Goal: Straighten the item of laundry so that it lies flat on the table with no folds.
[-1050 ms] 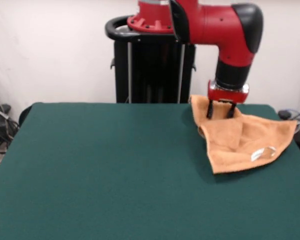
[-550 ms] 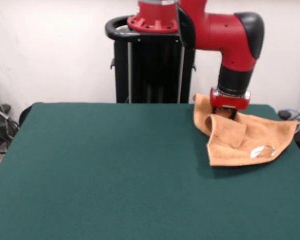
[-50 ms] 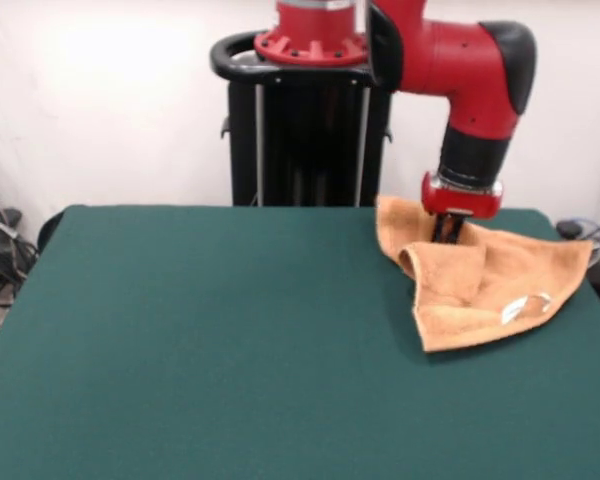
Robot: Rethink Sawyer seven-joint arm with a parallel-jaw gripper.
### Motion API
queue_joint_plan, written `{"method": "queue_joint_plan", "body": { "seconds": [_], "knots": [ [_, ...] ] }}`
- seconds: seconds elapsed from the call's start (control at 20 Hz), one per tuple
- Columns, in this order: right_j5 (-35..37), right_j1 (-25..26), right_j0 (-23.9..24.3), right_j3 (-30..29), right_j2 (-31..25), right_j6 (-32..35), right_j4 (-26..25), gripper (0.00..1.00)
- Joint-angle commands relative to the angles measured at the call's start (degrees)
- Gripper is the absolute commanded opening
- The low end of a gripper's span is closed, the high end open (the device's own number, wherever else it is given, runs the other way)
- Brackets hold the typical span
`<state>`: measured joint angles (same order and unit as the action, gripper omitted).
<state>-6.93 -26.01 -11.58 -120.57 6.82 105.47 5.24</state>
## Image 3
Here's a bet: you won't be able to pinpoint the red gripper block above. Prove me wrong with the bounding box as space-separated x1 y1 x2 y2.
420 172 505 245

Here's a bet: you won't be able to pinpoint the orange terry towel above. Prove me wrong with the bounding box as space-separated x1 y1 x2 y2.
375 194 595 354

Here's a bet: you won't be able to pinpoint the dark green table cloth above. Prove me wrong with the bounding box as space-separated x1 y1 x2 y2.
0 204 600 480

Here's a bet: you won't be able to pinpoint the blue and grey cables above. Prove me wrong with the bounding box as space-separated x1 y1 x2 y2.
554 212 600 274

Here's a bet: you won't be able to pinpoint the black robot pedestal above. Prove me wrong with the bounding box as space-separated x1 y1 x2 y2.
209 29 396 208

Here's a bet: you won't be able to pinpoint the black cable tangle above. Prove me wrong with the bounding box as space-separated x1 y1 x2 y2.
0 159 40 346

